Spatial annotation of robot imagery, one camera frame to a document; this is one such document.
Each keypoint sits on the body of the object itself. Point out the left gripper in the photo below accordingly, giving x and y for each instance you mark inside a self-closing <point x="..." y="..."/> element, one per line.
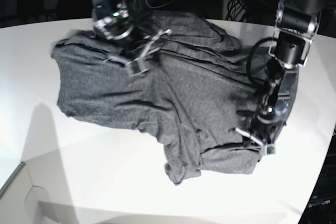
<point x="257" y="129"/>

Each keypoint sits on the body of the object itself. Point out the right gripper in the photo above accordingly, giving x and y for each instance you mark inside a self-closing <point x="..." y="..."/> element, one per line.
<point x="135" y="42"/>

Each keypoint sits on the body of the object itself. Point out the dark grey t-shirt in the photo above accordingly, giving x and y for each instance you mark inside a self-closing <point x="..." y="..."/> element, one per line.
<point x="193" y="96"/>

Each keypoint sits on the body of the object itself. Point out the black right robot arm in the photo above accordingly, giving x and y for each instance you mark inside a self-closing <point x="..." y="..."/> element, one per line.
<point x="116" y="13"/>

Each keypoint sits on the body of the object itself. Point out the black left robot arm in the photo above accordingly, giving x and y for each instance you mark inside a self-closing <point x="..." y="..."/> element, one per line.
<point x="297" y="22"/>

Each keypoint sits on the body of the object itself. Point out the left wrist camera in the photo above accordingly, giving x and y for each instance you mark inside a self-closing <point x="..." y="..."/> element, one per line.
<point x="269" y="149"/>

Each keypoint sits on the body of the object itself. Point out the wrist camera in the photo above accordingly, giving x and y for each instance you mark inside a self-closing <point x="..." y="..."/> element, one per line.
<point x="269" y="149"/>
<point x="136" y="67"/>

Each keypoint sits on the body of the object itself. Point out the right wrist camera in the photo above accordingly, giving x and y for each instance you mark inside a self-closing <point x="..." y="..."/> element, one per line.
<point x="136" y="67"/>

